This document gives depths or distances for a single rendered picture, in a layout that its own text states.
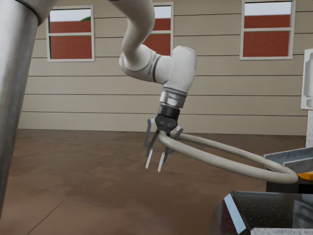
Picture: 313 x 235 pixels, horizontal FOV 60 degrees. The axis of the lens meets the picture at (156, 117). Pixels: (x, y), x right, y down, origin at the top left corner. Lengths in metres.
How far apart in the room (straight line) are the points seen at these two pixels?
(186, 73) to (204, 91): 6.21
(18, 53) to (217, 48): 6.81
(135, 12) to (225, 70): 6.61
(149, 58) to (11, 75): 0.56
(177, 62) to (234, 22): 6.44
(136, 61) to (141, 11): 0.34
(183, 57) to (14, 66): 0.59
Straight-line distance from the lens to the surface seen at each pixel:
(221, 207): 1.35
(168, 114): 0.93
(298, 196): 1.44
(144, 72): 0.96
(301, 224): 1.20
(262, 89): 7.34
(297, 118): 7.64
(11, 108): 0.48
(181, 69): 0.92
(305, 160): 1.14
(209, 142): 1.21
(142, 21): 0.65
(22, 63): 0.50
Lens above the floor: 1.34
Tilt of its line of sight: 8 degrees down
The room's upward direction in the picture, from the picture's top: straight up
